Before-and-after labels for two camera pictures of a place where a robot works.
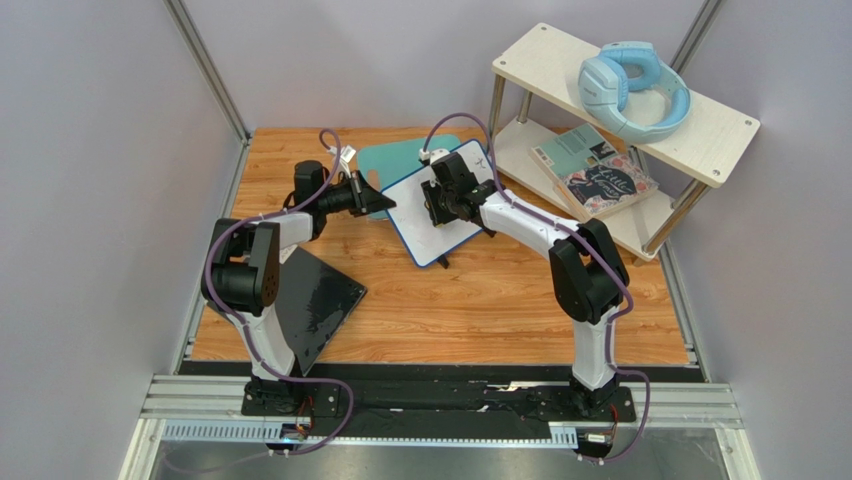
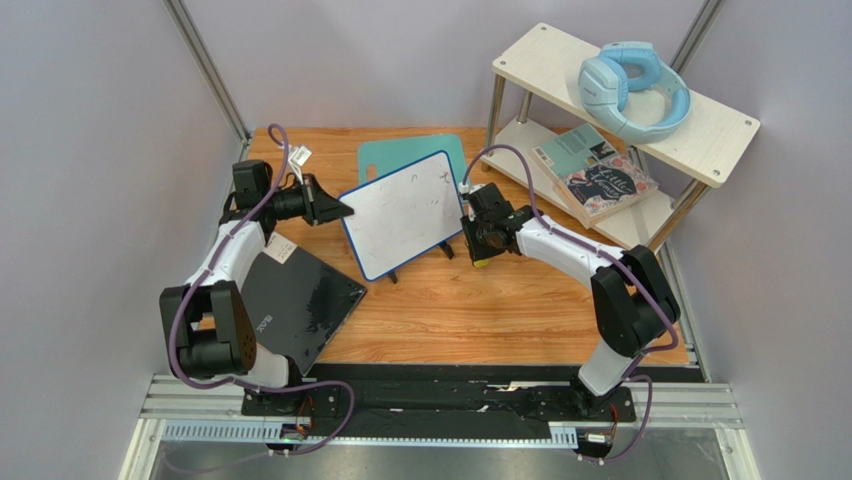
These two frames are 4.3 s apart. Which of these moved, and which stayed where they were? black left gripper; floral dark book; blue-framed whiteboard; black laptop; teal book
Moved: black left gripper; blue-framed whiteboard
Stayed: floral dark book; teal book; black laptop
